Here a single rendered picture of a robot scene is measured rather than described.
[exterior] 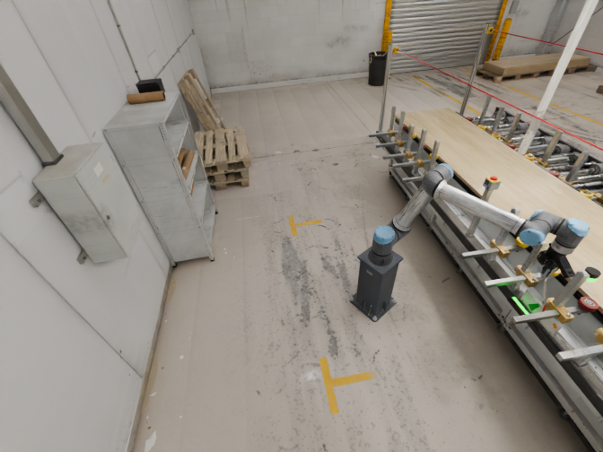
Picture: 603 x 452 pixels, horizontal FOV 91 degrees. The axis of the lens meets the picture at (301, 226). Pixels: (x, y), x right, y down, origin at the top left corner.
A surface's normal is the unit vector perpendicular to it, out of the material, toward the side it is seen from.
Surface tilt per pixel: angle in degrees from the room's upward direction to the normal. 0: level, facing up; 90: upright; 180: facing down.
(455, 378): 0
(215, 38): 90
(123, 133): 90
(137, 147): 90
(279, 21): 90
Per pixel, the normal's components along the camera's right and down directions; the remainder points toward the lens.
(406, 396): -0.06, -0.75
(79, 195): 0.17, 0.64
